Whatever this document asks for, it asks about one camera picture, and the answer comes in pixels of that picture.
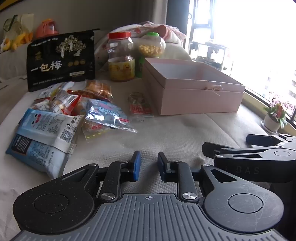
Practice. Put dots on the orange toy helmet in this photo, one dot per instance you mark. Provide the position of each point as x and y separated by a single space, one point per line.
46 29

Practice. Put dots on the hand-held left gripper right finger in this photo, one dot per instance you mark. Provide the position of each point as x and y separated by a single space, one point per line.
161 169

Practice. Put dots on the potted flower plant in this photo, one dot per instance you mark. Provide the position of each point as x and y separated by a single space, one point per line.
272 122

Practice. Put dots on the clear blue-print snack packet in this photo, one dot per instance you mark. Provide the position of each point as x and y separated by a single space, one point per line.
106 113

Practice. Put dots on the metal shelf rack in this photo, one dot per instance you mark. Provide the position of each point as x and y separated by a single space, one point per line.
208 55

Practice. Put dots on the orange cake packet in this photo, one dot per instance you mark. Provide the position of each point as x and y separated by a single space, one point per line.
99 89

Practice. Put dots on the large black snack bag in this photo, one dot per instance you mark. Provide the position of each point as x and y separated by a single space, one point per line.
60 58

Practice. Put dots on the pink cardboard box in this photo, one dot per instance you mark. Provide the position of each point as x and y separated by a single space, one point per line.
196 102

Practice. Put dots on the red grey-top snack packet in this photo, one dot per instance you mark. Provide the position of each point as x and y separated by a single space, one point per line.
64 103

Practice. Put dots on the green-lid jar of yellow balls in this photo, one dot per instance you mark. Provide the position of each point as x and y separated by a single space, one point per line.
150 49

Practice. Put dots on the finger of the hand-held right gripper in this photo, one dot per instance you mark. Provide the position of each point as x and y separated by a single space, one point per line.
259 139
217 149

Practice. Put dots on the red-lid clear plastic jar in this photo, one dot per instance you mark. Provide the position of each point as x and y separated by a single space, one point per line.
120 69

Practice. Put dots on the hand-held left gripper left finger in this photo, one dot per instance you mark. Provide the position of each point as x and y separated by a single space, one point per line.
137 165

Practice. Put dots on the blue and white snack packet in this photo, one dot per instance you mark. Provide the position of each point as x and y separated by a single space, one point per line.
44 125
34 155

